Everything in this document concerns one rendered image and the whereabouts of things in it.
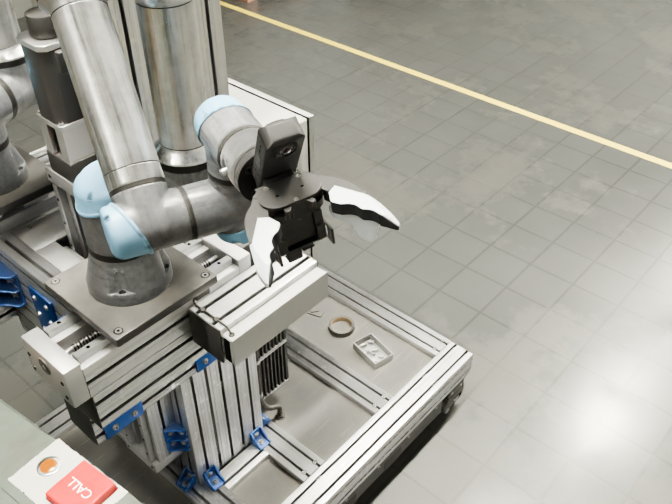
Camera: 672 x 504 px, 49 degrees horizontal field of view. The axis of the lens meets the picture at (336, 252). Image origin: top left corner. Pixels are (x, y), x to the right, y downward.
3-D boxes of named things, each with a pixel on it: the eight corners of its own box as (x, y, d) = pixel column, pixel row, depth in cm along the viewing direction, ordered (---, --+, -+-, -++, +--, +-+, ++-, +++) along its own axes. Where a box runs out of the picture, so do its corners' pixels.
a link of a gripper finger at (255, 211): (282, 256, 76) (297, 202, 82) (279, 243, 74) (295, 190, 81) (239, 255, 77) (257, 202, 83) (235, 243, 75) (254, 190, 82)
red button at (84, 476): (119, 492, 90) (116, 482, 89) (79, 529, 86) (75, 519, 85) (87, 467, 93) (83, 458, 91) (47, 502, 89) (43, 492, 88)
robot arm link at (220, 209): (184, 230, 105) (173, 165, 98) (256, 209, 109) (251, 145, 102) (202, 261, 100) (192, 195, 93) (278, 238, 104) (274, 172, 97)
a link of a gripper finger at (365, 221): (412, 242, 81) (337, 225, 85) (409, 201, 77) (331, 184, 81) (401, 261, 79) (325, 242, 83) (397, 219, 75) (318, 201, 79)
